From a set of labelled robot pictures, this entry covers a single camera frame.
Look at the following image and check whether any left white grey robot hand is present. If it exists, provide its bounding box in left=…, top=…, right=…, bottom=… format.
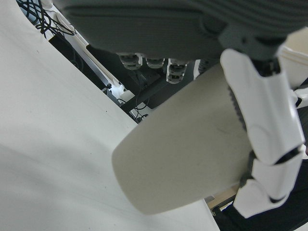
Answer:
left=51, top=0, right=308, bottom=219

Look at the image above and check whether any beige paper cup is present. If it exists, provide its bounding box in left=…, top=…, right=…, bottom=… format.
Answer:
left=112, top=27, right=308, bottom=215

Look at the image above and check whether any black cable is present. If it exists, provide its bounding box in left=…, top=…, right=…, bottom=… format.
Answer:
left=16, top=0, right=76, bottom=40

